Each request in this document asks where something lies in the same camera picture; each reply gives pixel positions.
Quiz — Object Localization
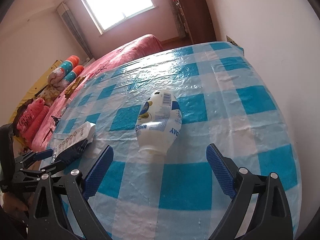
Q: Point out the white yogurt bottle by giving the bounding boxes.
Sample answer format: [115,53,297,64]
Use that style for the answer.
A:
[135,89,182,155]

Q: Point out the olive crumpled cloth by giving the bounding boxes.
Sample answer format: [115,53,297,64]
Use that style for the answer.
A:
[65,76,86,99]

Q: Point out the pink bed cover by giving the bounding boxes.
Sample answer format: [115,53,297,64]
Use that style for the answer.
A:
[30,34,163,152]

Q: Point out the bright window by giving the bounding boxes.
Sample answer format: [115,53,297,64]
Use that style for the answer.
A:
[81,0,156,34]

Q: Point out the brown wooden cabinet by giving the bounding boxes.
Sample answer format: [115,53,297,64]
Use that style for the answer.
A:
[173,0,217,44]

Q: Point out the pink folded pillows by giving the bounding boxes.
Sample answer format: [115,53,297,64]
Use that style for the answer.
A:
[16,98,49,143]

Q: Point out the white blue milk carton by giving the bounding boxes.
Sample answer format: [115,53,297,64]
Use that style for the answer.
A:
[52,121,96,166]

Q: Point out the blue checkered tablecloth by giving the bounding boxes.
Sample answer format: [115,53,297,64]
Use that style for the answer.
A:
[48,42,302,239]

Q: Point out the person left hand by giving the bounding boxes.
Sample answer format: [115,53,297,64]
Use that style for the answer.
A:
[2,192,28,216]

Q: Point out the rolled colourful quilt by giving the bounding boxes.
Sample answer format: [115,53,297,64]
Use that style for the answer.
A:
[48,55,84,91]

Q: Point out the grey curtain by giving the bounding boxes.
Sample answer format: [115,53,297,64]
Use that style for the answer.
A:
[56,2,94,59]

